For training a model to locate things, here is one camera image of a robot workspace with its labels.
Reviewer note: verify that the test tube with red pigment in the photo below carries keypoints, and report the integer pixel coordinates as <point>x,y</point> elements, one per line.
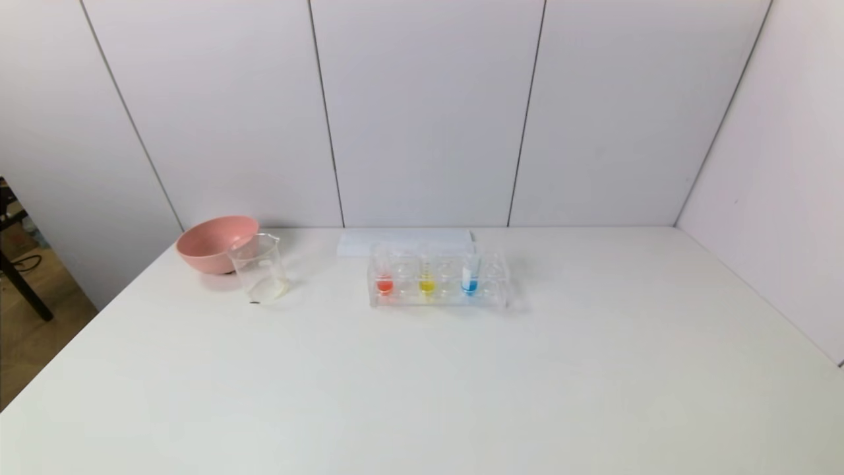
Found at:
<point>384,285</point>

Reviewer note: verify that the test tube with yellow pigment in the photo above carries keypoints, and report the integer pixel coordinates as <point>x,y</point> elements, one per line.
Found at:
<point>427,285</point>

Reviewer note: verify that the test tube with blue pigment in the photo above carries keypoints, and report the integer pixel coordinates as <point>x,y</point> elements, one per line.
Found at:
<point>469,285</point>

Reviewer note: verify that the clear acrylic test tube rack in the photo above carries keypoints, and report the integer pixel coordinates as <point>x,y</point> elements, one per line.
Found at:
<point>448,300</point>

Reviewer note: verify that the clear glass beaker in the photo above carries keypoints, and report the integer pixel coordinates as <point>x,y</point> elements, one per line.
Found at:
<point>260,277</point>

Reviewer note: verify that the flat white slab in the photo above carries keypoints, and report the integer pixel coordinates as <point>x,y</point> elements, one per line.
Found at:
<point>369,243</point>

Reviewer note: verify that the pink plastic bowl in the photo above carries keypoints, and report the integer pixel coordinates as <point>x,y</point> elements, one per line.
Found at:
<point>208,247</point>

